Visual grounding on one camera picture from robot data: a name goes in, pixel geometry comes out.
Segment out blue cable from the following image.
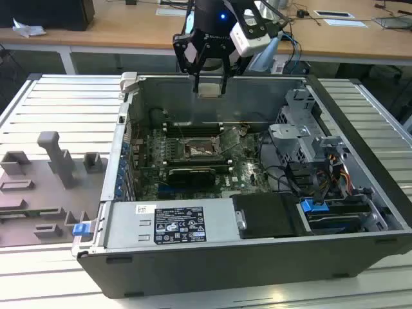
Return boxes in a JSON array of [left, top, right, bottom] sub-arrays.
[[282, 31, 303, 70]]

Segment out silver CPU plate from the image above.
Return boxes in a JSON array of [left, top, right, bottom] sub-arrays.
[[197, 82, 223, 98]]

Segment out wooden desk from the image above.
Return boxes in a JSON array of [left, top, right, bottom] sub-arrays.
[[0, 0, 412, 75]]

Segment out black RAM slot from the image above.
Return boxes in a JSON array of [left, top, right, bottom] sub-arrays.
[[164, 156, 233, 164], [164, 128, 223, 137], [164, 123, 223, 131], [164, 162, 234, 171]]

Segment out grey metal drive cage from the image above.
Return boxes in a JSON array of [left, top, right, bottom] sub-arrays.
[[267, 87, 350, 165]]

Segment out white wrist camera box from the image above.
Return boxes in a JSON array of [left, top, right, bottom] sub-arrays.
[[229, 8, 272, 58]]

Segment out crumpled white paper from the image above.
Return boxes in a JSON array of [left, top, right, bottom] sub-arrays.
[[12, 17, 48, 39]]

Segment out black cylinder on board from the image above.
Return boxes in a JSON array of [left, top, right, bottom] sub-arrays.
[[149, 108, 165, 126]]

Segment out grey parts rack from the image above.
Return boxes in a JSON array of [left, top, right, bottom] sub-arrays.
[[0, 130, 109, 249]]

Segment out clear plastic tray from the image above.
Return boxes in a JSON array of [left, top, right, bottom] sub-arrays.
[[373, 15, 412, 32]]

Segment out grey power supply unit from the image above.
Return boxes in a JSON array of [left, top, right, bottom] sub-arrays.
[[103, 198, 243, 249]]

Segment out black desktop box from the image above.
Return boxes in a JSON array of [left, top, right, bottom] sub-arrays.
[[0, 0, 96, 32]]

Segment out dark hard disk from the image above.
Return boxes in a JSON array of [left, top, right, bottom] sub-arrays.
[[304, 211, 366, 234]]

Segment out orange yellow red wires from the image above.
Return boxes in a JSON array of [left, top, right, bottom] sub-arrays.
[[324, 154, 354, 194]]

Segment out blue disk carrier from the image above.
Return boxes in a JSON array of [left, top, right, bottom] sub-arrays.
[[299, 198, 330, 214]]

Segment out CPU socket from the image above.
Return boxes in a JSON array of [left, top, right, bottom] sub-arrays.
[[181, 136, 225, 161]]

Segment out black flat disk wire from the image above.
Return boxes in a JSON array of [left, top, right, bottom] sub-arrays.
[[308, 167, 326, 207]]

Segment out green motherboard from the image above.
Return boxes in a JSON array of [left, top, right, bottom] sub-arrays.
[[127, 124, 277, 201]]

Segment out black open PC case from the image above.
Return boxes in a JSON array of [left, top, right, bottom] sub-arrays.
[[70, 71, 412, 299]]

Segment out black plastic shroud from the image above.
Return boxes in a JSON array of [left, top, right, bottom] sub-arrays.
[[230, 192, 302, 239]]

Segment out blue case latch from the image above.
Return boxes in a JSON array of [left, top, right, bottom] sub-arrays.
[[72, 223, 90, 238]]

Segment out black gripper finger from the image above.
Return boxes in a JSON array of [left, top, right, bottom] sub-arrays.
[[173, 32, 209, 94], [220, 47, 249, 95]]

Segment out white paper sheet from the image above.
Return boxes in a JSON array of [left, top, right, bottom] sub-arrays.
[[323, 18, 370, 29]]

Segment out grey case release latch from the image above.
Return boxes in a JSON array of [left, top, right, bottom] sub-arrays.
[[118, 71, 140, 95]]

